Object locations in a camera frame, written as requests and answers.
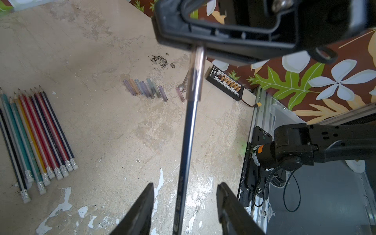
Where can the orange transparent pencil cap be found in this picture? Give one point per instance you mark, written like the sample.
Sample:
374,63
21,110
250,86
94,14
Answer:
134,86

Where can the clear teal pencil cap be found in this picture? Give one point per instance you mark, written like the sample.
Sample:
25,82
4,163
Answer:
151,88

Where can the grey transparent pencil cap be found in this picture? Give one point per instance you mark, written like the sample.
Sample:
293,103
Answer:
140,87

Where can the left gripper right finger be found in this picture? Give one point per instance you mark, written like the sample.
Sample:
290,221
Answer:
233,218

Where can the teal green pencil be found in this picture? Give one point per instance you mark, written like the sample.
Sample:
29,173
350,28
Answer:
34,167

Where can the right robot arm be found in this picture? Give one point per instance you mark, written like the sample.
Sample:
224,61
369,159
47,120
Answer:
296,145

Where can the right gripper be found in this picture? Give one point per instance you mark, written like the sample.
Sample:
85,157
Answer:
255,31

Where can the black grey pencil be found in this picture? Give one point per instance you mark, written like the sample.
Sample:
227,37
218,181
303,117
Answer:
14,161

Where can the yellow pencil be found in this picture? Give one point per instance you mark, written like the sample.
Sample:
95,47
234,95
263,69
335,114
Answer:
42,170

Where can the purple transparent pencil cap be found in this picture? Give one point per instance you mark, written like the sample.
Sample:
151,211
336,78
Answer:
129,87

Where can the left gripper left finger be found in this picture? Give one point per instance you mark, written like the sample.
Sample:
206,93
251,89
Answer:
137,220

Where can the pink transparent pencil cap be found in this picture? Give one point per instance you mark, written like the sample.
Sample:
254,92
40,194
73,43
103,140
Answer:
180,94

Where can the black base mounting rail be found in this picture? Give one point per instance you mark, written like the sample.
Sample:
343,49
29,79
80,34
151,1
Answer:
253,193

